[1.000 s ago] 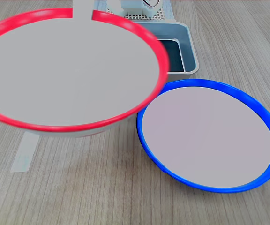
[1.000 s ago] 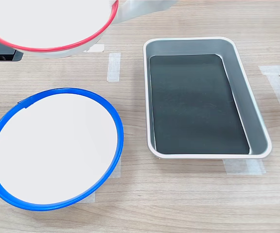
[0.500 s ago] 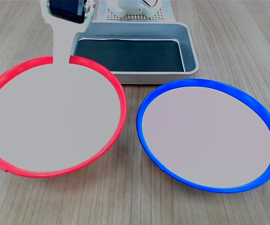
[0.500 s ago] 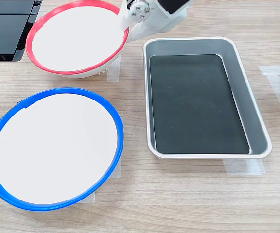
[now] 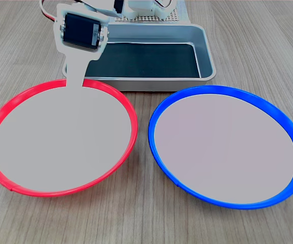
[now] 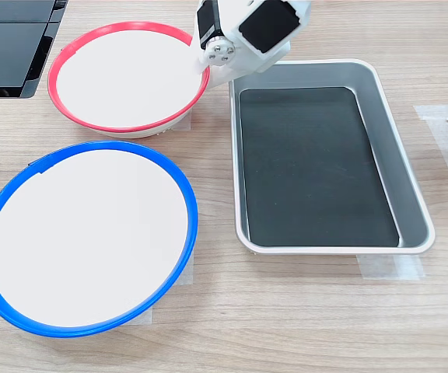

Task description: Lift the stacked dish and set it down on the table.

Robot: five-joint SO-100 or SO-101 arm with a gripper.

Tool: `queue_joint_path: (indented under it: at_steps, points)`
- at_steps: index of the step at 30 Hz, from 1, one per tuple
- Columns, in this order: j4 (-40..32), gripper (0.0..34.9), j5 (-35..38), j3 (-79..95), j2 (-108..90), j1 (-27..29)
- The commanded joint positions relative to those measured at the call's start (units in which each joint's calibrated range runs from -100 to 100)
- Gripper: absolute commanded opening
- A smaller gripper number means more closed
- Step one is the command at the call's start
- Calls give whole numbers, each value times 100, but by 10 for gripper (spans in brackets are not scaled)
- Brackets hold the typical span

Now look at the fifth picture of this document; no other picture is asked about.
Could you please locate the red white black servo cable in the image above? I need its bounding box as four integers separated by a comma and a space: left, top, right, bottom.
153, 0, 174, 9
39, 0, 60, 25

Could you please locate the blue-rimmed round white plate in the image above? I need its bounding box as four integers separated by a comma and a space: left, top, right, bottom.
148, 85, 293, 210

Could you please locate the red-rimmed round white plate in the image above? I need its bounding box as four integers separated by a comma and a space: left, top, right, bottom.
0, 78, 139, 198

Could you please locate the pale perforated base plate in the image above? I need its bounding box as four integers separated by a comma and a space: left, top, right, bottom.
110, 0, 191, 26

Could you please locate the steel tray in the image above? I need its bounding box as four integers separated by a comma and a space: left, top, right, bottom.
62, 23, 217, 93

